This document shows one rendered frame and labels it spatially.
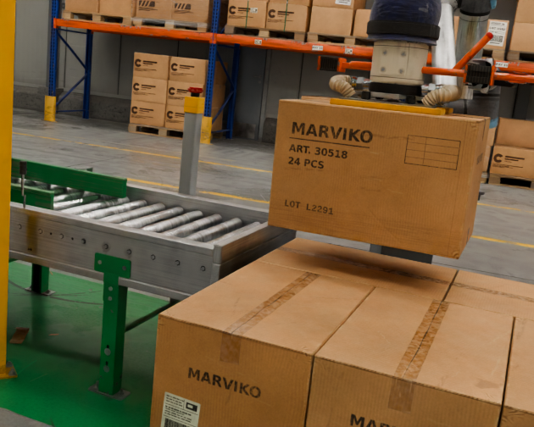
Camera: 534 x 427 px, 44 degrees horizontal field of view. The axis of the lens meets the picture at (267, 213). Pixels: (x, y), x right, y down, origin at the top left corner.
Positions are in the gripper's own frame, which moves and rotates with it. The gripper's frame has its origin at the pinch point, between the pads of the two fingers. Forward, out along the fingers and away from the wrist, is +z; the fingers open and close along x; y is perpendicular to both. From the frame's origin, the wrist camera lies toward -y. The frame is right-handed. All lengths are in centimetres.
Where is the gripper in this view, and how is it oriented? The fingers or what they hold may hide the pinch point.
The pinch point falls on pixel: (486, 74)
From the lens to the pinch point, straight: 216.3
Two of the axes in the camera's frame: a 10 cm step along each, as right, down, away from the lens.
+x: 1.1, -9.7, -2.1
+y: -9.2, -1.7, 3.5
